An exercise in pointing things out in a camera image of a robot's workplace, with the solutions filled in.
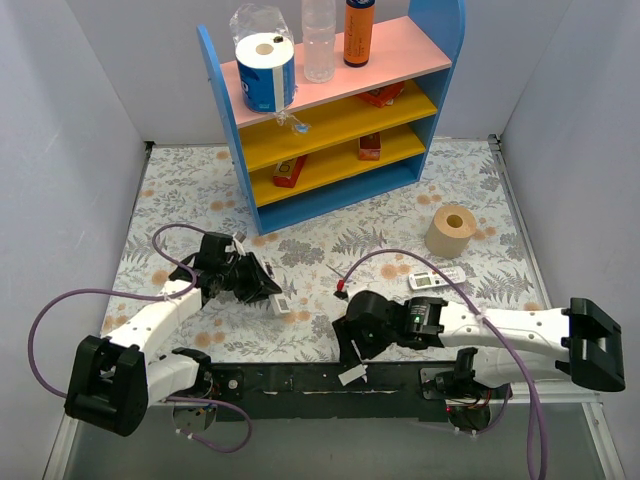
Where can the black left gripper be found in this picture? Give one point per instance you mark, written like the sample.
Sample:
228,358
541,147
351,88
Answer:
248,279

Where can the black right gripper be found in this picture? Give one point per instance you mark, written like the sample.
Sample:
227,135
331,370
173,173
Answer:
344,335

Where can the long white remote control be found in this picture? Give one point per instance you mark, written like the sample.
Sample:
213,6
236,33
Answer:
278,301

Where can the white battery cover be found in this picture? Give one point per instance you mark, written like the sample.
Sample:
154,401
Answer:
352,374

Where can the small white display remote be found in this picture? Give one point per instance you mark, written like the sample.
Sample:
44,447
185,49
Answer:
431,279

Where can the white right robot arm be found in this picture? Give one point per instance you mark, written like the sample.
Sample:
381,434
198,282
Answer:
581,343

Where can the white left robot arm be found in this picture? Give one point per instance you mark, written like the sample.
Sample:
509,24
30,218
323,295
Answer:
116,378

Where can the brown paper roll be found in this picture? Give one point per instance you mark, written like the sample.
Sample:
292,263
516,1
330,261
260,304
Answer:
450,231

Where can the red box lower shelf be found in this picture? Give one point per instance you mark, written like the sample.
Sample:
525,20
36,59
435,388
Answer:
286,173

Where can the floral table mat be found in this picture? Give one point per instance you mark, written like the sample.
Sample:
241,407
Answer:
377,243

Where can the small plastic wrapper scrap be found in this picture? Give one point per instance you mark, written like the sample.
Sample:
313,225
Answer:
286,119

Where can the orange box middle shelf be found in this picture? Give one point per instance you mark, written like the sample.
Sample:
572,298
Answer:
370,147

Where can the orange box shelf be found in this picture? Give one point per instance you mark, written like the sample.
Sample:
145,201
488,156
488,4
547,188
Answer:
382,96
370,147

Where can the blue shelf unit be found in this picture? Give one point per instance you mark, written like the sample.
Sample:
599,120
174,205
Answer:
420,48

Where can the blue wrapped toilet paper roll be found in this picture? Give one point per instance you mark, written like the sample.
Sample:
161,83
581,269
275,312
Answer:
265,57

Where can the orange box top shelf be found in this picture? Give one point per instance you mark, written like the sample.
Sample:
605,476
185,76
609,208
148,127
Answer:
382,96

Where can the clear plastic water bottle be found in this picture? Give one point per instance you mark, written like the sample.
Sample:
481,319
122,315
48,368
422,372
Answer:
318,18

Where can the orange bottle black cap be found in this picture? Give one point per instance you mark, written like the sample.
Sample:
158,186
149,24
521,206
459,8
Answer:
359,20

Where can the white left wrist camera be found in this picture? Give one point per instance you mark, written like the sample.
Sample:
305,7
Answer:
236,245

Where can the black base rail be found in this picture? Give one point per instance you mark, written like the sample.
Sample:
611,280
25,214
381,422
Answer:
314,391

